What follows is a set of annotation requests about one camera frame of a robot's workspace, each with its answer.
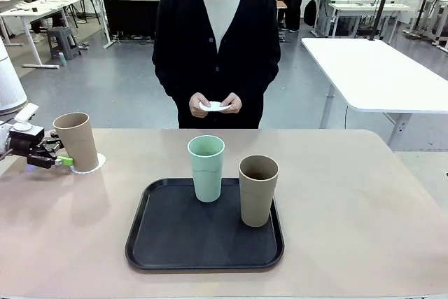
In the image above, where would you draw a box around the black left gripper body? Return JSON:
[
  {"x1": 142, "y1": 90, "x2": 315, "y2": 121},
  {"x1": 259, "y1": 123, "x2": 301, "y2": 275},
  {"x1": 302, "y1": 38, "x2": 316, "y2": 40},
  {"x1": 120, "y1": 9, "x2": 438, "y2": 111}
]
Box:
[{"x1": 8, "y1": 127, "x2": 46, "y2": 155}]

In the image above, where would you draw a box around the brown tall cup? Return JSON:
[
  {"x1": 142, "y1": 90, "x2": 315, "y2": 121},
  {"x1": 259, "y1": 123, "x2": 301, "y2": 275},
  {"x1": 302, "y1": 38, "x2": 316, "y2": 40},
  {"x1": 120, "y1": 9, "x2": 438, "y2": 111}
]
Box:
[
  {"x1": 238, "y1": 154, "x2": 280, "y2": 228},
  {"x1": 52, "y1": 112, "x2": 100, "y2": 172}
]

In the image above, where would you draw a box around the green tall cup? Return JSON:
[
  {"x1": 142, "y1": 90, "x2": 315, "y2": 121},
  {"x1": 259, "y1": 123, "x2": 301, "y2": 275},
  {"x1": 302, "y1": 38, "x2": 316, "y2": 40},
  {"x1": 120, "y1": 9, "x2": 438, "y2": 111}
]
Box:
[{"x1": 187, "y1": 135, "x2": 225, "y2": 204}]

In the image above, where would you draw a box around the person's right forearm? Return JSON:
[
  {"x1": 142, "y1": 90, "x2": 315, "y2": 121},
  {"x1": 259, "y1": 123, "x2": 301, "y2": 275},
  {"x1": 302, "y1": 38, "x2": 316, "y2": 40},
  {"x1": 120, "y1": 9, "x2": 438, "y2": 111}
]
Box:
[{"x1": 152, "y1": 64, "x2": 197, "y2": 102}]

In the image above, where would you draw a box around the person's left forearm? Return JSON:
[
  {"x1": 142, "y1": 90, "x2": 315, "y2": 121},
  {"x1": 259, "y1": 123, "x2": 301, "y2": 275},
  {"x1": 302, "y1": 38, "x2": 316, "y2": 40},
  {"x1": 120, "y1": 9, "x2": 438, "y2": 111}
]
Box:
[{"x1": 237, "y1": 64, "x2": 282, "y2": 102}]

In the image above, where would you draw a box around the person's right hand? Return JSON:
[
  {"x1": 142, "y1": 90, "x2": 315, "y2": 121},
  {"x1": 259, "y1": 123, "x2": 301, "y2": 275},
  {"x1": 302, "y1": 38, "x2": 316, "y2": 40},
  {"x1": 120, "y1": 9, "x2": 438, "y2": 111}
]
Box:
[{"x1": 188, "y1": 92, "x2": 212, "y2": 118}]

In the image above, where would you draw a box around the person's left hand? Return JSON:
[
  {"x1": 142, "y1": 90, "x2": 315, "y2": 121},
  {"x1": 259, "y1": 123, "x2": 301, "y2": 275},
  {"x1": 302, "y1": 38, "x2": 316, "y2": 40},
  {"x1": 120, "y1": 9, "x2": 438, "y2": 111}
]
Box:
[{"x1": 220, "y1": 92, "x2": 243, "y2": 115}]

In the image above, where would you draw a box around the grey plastic stool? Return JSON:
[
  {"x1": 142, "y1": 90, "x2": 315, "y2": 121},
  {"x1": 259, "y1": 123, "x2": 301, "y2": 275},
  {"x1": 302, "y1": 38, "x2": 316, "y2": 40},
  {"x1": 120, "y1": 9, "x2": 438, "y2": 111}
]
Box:
[{"x1": 46, "y1": 27, "x2": 82, "y2": 61}]

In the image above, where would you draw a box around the white desk with items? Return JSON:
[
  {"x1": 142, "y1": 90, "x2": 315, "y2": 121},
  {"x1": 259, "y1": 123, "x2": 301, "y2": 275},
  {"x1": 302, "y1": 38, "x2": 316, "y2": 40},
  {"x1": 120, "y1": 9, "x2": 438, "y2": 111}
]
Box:
[{"x1": 0, "y1": 0, "x2": 82, "y2": 70}]

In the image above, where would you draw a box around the desk with black panel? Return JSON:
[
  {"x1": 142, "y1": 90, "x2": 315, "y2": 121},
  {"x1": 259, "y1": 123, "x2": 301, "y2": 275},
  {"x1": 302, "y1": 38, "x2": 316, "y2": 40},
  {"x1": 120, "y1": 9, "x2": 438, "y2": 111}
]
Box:
[{"x1": 85, "y1": 0, "x2": 162, "y2": 50}]

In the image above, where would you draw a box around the black plastic tray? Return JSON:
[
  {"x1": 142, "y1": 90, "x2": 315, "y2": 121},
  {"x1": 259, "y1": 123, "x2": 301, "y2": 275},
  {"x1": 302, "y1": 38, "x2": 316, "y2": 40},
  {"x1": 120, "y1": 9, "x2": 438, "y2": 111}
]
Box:
[{"x1": 125, "y1": 177, "x2": 285, "y2": 272}]

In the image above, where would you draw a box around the person in black cardigan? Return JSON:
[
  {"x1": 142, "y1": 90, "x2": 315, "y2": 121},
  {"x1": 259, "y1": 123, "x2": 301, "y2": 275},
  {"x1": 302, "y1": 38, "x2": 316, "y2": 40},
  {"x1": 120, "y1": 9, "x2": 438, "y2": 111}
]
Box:
[{"x1": 151, "y1": 0, "x2": 282, "y2": 130}]

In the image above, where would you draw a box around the white t-shirt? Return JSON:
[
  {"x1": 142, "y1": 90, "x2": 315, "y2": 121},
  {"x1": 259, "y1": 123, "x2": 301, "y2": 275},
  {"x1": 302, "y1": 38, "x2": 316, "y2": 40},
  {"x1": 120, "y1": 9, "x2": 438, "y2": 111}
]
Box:
[{"x1": 198, "y1": 0, "x2": 246, "y2": 54}]

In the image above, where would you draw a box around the small brown-top table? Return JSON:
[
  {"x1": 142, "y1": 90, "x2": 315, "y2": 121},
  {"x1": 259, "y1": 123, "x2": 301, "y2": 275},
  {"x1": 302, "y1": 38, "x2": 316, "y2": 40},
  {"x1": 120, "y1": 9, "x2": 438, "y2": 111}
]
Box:
[{"x1": 276, "y1": 0, "x2": 288, "y2": 43}]

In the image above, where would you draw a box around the black backpack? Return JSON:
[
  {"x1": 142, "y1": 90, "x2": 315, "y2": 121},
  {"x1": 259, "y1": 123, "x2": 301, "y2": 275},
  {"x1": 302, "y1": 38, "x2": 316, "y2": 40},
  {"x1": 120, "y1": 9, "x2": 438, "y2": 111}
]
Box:
[{"x1": 303, "y1": 0, "x2": 318, "y2": 28}]

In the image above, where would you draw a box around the long white desk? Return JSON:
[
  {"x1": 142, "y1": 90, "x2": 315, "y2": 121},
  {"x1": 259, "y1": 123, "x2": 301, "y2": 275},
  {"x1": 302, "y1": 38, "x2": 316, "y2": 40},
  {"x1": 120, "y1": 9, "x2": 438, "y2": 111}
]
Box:
[{"x1": 327, "y1": 1, "x2": 416, "y2": 39}]

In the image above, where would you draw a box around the black tripod stand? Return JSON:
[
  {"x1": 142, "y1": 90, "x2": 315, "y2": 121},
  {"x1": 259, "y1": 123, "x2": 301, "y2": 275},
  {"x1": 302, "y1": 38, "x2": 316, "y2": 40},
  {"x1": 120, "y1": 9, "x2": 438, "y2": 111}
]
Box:
[{"x1": 365, "y1": 0, "x2": 400, "y2": 41}]

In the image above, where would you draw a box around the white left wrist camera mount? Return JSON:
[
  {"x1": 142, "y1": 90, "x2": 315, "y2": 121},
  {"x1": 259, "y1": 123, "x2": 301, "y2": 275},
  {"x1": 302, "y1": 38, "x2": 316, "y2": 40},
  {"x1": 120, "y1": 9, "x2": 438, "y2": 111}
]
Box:
[{"x1": 13, "y1": 102, "x2": 40, "y2": 131}]

